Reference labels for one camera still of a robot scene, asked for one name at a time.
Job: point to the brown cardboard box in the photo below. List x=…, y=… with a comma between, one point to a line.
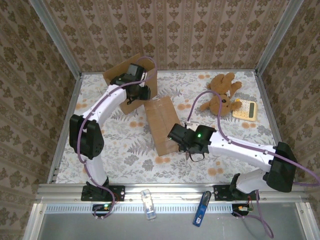
x=160, y=120
x=130, y=107

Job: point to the brown teddy bear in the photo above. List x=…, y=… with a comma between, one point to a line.
x=225, y=82

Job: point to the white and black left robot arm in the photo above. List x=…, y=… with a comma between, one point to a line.
x=85, y=140

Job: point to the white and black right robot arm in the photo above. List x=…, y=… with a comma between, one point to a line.
x=240, y=150

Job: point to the floral tablecloth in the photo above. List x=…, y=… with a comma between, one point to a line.
x=175, y=175

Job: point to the yellow calculator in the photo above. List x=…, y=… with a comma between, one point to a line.
x=246, y=111

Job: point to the clear plastic case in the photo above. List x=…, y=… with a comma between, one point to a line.
x=148, y=203

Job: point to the small black controller board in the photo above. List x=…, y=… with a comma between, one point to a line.
x=237, y=208
x=100, y=207

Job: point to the grey metal panel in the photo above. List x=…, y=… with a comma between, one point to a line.
x=125, y=230

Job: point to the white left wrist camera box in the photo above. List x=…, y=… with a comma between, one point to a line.
x=143, y=76

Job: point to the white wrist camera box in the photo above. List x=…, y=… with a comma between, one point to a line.
x=192, y=124
x=143, y=76

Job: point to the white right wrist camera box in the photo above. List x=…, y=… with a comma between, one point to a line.
x=192, y=124

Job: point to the long aluminium mounting rail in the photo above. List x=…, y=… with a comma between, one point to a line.
x=175, y=192

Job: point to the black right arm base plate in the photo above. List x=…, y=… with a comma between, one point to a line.
x=220, y=193

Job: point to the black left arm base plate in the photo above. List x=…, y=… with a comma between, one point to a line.
x=121, y=192

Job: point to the aluminium table side rail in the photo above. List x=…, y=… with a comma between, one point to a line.
x=67, y=125
x=274, y=125

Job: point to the slanted aluminium frame post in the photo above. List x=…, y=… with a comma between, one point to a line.
x=275, y=37
x=57, y=37

